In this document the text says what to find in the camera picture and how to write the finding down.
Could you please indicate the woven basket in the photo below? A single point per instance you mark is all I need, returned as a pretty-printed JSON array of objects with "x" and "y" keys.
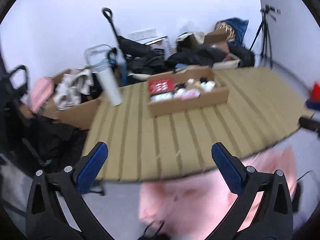
[{"x": 226, "y": 30}]

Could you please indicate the white spray bottle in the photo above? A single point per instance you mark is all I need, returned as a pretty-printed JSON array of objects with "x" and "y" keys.
[{"x": 207, "y": 85}]

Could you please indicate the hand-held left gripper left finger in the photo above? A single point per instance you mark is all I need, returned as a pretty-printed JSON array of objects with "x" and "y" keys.
[{"x": 92, "y": 167}]

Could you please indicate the black fabric wagon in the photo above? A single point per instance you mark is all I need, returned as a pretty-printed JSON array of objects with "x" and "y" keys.
[{"x": 140, "y": 52}]

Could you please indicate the large cardboard box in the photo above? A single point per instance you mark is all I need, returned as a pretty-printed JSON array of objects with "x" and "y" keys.
[{"x": 77, "y": 116}]

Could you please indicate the black jacket heap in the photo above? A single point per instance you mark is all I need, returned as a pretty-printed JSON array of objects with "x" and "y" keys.
[{"x": 205, "y": 55}]

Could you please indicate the white cloth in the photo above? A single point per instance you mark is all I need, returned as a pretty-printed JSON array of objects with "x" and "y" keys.
[{"x": 72, "y": 87}]

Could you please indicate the long cardboard box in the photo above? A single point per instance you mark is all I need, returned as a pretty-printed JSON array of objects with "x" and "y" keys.
[{"x": 187, "y": 105}]

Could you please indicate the black tripod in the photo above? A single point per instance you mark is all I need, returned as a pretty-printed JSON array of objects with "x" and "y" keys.
[{"x": 265, "y": 37}]

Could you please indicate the white pink snap notebook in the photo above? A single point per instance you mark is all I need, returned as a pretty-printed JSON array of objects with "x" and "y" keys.
[{"x": 187, "y": 94}]

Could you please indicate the pink clothing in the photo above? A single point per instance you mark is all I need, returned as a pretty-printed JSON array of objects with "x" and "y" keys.
[{"x": 195, "y": 200}]

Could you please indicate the black round object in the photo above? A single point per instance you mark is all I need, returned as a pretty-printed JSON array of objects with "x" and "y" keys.
[{"x": 203, "y": 79}]

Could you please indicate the white printed carton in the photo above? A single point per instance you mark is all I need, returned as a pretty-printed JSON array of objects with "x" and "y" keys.
[{"x": 162, "y": 45}]

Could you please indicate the pink bag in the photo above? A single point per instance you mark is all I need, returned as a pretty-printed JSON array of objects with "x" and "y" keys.
[{"x": 41, "y": 95}]

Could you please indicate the white wall paper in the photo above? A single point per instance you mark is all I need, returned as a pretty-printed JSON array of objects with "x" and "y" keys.
[{"x": 143, "y": 33}]

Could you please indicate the blue cloth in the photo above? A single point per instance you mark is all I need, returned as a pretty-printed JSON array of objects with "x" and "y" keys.
[{"x": 240, "y": 30}]

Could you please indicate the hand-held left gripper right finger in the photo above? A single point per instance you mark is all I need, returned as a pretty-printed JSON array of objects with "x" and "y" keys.
[{"x": 227, "y": 167}]

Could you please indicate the brown cardboard box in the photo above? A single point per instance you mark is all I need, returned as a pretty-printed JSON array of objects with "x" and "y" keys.
[
  {"x": 217, "y": 38},
  {"x": 187, "y": 41}
]

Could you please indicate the red printed box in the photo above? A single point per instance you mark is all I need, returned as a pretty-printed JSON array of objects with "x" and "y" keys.
[{"x": 161, "y": 87}]

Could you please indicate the red container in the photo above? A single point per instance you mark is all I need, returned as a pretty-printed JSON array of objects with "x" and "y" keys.
[{"x": 316, "y": 92}]

